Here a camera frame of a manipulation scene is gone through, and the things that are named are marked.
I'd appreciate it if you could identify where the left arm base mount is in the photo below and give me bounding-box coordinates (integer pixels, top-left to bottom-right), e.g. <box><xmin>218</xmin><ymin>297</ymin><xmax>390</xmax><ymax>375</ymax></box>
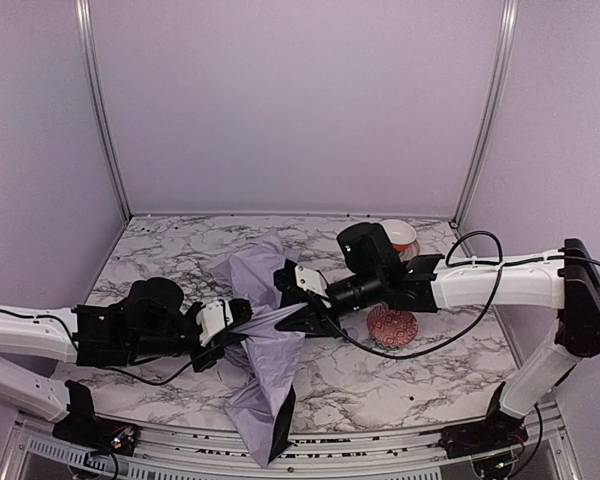
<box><xmin>52</xmin><ymin>417</ymin><xmax>140</xmax><ymax>456</ymax></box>

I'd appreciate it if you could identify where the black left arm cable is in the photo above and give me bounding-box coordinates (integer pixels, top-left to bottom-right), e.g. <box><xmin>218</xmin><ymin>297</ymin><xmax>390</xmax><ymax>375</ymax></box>
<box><xmin>104</xmin><ymin>349</ymin><xmax>201</xmax><ymax>386</ymax></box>

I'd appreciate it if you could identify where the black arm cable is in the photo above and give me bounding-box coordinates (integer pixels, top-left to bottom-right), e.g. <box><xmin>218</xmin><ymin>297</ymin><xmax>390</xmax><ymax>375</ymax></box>
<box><xmin>104</xmin><ymin>349</ymin><xmax>201</xmax><ymax>386</ymax></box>
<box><xmin>307</xmin><ymin>229</ymin><xmax>600</xmax><ymax>360</ymax></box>

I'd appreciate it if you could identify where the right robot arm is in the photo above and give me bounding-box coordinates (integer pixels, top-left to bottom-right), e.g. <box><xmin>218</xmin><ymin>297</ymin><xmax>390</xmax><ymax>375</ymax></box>
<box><xmin>274</xmin><ymin>222</ymin><xmax>600</xmax><ymax>457</ymax></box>

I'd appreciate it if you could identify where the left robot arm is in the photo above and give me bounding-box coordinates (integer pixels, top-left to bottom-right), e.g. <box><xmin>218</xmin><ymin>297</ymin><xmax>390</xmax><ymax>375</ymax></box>
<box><xmin>0</xmin><ymin>278</ymin><xmax>253</xmax><ymax>453</ymax></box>

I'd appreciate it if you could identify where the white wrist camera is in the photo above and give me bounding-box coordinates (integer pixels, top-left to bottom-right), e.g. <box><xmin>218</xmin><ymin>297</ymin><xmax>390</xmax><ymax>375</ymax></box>
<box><xmin>294</xmin><ymin>265</ymin><xmax>328</xmax><ymax>297</ymax></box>
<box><xmin>195</xmin><ymin>299</ymin><xmax>233</xmax><ymax>347</ymax></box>

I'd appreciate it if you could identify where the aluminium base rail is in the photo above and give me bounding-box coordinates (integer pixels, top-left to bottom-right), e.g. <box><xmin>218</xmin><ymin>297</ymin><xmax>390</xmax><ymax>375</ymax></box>
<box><xmin>0</xmin><ymin>403</ymin><xmax>582</xmax><ymax>479</ymax></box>

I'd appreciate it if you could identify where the left aluminium frame post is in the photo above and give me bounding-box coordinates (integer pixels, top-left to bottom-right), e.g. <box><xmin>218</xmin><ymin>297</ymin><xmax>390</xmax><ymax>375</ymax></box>
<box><xmin>75</xmin><ymin>0</ymin><xmax>132</xmax><ymax>224</ymax></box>

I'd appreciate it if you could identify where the orange white bowl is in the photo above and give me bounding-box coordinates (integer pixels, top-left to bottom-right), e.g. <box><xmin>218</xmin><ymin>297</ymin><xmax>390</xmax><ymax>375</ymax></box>
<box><xmin>380</xmin><ymin>219</ymin><xmax>417</xmax><ymax>253</ymax></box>

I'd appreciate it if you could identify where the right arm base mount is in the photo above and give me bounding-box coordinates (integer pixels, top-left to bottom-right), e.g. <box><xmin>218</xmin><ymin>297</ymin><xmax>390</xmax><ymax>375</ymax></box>
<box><xmin>437</xmin><ymin>420</ymin><xmax>528</xmax><ymax>459</ymax></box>

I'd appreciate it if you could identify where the aluminium frame post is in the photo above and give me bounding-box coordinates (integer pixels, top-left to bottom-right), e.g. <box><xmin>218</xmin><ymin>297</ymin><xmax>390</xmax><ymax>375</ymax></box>
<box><xmin>75</xmin><ymin>0</ymin><xmax>132</xmax><ymax>224</ymax></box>
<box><xmin>451</xmin><ymin>0</ymin><xmax>519</xmax><ymax>230</ymax></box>

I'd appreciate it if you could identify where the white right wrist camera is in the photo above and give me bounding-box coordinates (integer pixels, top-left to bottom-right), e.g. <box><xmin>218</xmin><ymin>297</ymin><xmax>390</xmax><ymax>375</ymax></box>
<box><xmin>294</xmin><ymin>265</ymin><xmax>328</xmax><ymax>297</ymax></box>

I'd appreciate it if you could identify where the lilac folding umbrella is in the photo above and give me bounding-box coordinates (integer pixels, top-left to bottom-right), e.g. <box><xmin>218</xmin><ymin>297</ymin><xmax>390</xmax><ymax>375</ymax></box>
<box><xmin>210</xmin><ymin>231</ymin><xmax>305</xmax><ymax>468</ymax></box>

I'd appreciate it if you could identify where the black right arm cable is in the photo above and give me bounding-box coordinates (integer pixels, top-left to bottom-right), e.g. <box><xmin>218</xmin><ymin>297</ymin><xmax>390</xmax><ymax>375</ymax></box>
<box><xmin>307</xmin><ymin>229</ymin><xmax>600</xmax><ymax>360</ymax></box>

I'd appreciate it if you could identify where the right aluminium frame post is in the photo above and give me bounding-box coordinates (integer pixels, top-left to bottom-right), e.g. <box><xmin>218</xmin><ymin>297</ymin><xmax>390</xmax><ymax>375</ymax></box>
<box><xmin>451</xmin><ymin>0</ymin><xmax>519</xmax><ymax>230</ymax></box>

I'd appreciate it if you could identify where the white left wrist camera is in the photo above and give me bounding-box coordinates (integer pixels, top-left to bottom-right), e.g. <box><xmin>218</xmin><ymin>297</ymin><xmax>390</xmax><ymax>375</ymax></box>
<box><xmin>195</xmin><ymin>299</ymin><xmax>233</xmax><ymax>347</ymax></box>

